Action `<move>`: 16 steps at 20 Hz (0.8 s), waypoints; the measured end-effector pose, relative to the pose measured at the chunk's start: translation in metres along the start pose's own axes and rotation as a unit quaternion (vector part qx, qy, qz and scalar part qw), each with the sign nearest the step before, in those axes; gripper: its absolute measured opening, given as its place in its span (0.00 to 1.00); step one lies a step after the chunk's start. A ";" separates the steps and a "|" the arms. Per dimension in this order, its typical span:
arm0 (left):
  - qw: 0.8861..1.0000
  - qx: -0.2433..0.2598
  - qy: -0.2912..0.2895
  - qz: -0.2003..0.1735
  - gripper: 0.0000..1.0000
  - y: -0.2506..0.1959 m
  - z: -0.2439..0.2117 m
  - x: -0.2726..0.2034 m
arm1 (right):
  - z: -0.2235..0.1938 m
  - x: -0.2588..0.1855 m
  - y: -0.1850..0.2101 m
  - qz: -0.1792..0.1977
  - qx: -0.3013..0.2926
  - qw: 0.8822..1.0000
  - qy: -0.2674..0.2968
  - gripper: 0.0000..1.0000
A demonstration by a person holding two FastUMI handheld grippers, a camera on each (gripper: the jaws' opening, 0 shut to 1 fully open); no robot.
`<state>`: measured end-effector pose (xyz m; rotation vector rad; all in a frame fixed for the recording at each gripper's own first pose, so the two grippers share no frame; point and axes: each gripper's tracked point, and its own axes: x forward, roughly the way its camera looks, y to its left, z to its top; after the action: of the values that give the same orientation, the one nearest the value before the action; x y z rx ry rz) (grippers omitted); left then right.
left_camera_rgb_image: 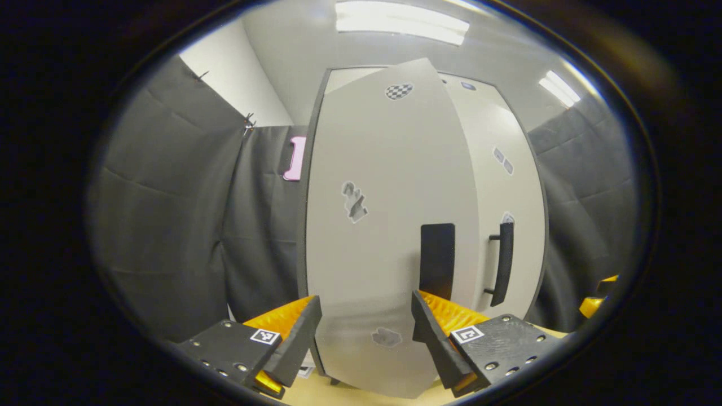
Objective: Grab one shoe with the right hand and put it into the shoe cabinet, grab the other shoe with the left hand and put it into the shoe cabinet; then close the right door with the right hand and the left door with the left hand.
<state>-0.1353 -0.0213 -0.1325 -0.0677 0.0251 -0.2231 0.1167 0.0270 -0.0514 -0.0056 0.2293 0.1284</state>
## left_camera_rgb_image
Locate small ceiling light panel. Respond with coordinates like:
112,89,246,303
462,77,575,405
538,69,582,108

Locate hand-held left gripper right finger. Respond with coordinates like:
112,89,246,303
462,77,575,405
410,289,565,398

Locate black backdrop cloth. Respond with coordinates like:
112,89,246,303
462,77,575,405
90,55,638,342

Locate large ceiling light panel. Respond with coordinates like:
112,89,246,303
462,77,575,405
334,0,470,46

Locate grey shoe cabinet door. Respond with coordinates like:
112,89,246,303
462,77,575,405
437,72,547,319
305,58,480,399

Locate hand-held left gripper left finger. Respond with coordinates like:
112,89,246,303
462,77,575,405
169,295,325,400

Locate grey shoe cabinet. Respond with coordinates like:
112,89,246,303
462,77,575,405
297,67,548,390

